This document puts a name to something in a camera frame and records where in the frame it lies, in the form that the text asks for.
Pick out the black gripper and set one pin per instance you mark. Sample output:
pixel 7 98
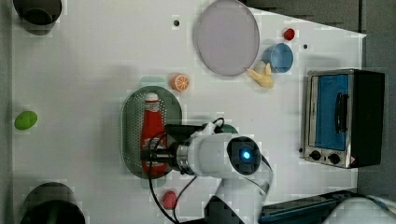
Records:
pixel 163 146

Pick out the red plush ketchup bottle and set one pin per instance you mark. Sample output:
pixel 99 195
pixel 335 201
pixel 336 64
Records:
pixel 151 127

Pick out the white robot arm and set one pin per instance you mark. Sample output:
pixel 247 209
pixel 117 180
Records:
pixel 234 159

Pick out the green oval strainer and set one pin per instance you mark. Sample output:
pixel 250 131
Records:
pixel 142 118

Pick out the orange slice toy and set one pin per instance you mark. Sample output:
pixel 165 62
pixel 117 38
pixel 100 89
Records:
pixel 180 82

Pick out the pink plush toy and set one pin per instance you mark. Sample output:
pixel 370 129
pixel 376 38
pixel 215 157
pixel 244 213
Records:
pixel 169 200

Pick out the yellow plush chicken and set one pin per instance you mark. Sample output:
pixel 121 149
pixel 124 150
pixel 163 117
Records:
pixel 262 74

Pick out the lavender oval plate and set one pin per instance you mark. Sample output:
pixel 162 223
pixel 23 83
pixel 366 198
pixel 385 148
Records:
pixel 228 37

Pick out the blue bowl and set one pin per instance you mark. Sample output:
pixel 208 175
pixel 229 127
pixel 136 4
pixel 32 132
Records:
pixel 280 57

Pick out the black utensil cup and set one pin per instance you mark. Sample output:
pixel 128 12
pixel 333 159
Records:
pixel 51 203

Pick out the green cylinder toy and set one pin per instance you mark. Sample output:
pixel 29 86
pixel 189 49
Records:
pixel 25 120

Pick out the red strawberry toy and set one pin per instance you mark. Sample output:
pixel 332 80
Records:
pixel 289 34

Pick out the blue black crate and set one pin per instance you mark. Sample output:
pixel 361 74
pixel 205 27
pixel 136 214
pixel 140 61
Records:
pixel 340 207

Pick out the black toaster oven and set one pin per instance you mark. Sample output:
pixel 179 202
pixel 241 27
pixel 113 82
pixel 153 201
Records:
pixel 344 115

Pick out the black cup top left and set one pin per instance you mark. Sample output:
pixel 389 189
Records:
pixel 38 17

